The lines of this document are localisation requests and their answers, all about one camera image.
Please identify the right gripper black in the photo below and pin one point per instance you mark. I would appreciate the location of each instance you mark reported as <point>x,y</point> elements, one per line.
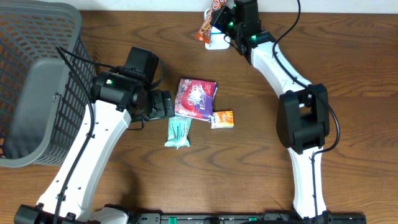
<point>218,16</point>

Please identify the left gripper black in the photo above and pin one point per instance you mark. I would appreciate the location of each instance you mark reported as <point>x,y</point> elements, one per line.
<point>168,103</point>

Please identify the orange brown wafer bar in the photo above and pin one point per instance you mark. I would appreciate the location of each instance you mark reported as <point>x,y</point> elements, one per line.
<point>204,33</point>

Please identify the teal snack packet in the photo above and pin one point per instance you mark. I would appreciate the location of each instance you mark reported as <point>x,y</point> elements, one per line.
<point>178,131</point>

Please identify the red purple snack bag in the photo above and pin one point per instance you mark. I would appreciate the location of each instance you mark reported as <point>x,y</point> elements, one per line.
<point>194,99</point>

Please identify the small orange snack packet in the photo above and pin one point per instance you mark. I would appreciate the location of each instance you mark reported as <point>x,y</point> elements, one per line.
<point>222,119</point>

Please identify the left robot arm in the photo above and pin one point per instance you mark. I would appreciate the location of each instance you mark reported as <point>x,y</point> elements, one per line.
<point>118,99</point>

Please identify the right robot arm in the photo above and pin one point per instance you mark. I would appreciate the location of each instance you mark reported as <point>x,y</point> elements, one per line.
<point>303,111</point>

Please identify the white barcode scanner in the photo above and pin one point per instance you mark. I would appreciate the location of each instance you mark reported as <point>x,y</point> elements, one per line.
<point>217,41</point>

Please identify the grey plastic mesh basket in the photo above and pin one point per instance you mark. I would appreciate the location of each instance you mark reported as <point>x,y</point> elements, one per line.
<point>45,70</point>

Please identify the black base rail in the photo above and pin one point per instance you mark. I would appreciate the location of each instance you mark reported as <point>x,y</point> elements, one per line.
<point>217,218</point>

